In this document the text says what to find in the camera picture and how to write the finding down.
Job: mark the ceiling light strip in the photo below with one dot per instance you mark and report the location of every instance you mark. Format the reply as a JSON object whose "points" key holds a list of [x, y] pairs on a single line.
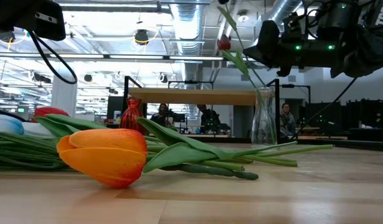
{"points": [[135, 57]]}

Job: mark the silver ventilation duct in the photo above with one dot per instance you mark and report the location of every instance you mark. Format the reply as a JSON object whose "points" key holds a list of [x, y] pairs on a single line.
{"points": [[287, 7], [188, 31]]}

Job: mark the pile of artificial tulips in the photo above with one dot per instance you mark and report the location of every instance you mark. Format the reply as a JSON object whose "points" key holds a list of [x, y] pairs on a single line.
{"points": [[6, 124]]}

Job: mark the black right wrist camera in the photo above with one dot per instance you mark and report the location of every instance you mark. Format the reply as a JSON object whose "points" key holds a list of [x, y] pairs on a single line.
{"points": [[293, 25]]}

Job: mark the white blue tulip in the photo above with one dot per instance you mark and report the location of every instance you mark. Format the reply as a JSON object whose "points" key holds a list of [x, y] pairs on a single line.
{"points": [[38, 130]]}

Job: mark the person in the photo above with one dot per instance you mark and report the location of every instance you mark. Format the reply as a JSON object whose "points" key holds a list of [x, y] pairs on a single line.
{"points": [[208, 119], [162, 113], [286, 119]]}

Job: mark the black ceiling device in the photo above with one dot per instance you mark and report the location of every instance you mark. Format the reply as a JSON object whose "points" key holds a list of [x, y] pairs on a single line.
{"points": [[141, 36], [7, 36]]}

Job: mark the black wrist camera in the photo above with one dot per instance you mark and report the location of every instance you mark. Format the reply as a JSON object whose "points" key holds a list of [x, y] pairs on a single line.
{"points": [[293, 25], [46, 18]]}

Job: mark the white building column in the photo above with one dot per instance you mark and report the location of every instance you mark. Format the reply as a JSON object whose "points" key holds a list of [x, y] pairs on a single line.
{"points": [[64, 96]]}

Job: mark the clear glass vase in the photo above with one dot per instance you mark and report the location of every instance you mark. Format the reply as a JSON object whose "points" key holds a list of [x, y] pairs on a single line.
{"points": [[263, 124]]}

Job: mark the bouquet of tulips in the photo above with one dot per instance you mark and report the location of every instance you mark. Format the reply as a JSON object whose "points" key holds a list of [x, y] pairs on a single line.
{"points": [[224, 43]]}

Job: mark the white bottle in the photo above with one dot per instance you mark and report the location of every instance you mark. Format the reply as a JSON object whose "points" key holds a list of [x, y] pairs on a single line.
{"points": [[117, 116]]}

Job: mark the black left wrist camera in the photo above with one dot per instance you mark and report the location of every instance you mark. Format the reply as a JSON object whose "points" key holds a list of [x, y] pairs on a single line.
{"points": [[46, 18]]}

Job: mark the wooden shelf black legs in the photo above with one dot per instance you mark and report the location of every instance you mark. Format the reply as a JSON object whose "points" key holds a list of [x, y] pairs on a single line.
{"points": [[194, 96]]}

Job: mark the black partition screen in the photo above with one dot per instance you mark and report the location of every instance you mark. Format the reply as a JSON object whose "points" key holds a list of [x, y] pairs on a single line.
{"points": [[365, 115]]}

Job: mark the black monitor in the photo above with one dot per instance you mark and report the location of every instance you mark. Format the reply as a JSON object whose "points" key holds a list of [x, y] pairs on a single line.
{"points": [[114, 105]]}

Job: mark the red glass vase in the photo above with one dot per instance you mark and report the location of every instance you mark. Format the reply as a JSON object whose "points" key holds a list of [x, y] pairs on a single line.
{"points": [[132, 115]]}

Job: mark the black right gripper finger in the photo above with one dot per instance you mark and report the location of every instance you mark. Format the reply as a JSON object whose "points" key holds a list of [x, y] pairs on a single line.
{"points": [[267, 46]]}

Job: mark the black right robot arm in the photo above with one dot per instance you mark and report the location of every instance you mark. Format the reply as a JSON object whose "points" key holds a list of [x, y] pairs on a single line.
{"points": [[365, 46]]}

